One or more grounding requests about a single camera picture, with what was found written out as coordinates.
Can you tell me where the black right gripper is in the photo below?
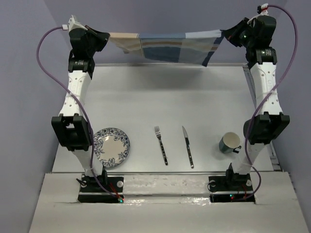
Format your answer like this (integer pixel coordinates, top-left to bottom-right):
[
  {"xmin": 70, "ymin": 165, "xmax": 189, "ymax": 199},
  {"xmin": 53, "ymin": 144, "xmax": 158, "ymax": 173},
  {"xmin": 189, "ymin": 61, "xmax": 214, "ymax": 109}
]
[{"xmin": 223, "ymin": 18, "xmax": 256, "ymax": 50}]

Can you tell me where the blue beige checked cloth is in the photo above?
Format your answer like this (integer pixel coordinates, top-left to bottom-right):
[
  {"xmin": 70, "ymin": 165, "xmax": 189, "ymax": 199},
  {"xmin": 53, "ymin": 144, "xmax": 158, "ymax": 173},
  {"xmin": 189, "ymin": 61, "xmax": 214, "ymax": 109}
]
[{"xmin": 109, "ymin": 30, "xmax": 224, "ymax": 67}]

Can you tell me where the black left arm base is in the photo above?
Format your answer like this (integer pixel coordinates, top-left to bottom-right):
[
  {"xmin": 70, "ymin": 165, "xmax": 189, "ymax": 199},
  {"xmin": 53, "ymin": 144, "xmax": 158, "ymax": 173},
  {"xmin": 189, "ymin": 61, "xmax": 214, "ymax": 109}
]
[{"xmin": 76, "ymin": 176, "xmax": 124, "ymax": 203}]

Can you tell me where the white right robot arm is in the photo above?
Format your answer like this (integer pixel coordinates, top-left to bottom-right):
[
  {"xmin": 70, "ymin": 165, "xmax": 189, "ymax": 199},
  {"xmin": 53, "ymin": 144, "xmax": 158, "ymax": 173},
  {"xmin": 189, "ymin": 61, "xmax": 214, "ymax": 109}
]
[{"xmin": 223, "ymin": 15, "xmax": 290, "ymax": 190}]

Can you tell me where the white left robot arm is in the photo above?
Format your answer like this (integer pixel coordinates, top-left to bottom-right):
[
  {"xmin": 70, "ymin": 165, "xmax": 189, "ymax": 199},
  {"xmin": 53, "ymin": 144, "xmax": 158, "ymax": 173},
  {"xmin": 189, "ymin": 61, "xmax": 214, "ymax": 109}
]
[{"xmin": 52, "ymin": 26, "xmax": 110, "ymax": 192}]

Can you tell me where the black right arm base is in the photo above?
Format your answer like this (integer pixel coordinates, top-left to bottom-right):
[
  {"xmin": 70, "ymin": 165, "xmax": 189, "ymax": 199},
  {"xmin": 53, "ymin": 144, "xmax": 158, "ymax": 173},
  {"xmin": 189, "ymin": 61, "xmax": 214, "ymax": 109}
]
[{"xmin": 207, "ymin": 174, "xmax": 256, "ymax": 203}]

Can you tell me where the blue floral ceramic plate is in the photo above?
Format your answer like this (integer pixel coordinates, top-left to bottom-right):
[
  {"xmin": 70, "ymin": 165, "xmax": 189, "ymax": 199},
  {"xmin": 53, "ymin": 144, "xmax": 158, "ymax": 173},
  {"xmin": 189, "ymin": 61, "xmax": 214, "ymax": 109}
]
[{"xmin": 94, "ymin": 128, "xmax": 130, "ymax": 169}]

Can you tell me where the teal mug white inside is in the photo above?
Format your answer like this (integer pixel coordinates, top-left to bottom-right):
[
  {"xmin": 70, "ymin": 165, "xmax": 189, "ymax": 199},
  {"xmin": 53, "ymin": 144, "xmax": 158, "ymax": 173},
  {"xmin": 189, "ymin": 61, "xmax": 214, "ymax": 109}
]
[{"xmin": 219, "ymin": 132, "xmax": 242, "ymax": 154}]

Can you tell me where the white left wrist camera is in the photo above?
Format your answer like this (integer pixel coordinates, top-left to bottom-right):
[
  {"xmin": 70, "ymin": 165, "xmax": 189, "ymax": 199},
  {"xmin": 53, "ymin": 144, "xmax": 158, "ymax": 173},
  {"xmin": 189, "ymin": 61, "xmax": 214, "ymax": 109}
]
[{"xmin": 61, "ymin": 15, "xmax": 87, "ymax": 32}]

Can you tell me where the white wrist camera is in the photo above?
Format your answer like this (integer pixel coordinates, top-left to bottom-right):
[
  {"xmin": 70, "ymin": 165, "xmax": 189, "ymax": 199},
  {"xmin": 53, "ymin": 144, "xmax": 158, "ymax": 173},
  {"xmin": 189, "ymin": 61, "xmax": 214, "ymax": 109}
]
[
  {"xmin": 61, "ymin": 15, "xmax": 87, "ymax": 32},
  {"xmin": 247, "ymin": 3, "xmax": 269, "ymax": 25}
]

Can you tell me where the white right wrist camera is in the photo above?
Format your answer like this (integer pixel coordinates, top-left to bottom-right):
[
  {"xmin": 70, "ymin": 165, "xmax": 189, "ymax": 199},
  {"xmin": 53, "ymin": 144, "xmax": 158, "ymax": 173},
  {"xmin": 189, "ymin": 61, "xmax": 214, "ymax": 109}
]
[{"xmin": 247, "ymin": 3, "xmax": 269, "ymax": 25}]

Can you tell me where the steel fork patterned handle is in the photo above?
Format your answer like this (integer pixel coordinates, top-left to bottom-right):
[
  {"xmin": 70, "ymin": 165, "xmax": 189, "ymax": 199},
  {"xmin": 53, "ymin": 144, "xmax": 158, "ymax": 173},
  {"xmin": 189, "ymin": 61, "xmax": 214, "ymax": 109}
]
[{"xmin": 155, "ymin": 126, "xmax": 168, "ymax": 166}]

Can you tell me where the steel knife patterned handle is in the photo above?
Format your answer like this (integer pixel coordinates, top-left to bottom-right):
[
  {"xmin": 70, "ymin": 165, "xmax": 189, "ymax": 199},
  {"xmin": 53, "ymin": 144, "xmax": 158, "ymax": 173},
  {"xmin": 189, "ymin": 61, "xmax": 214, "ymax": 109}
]
[{"xmin": 182, "ymin": 126, "xmax": 194, "ymax": 169}]

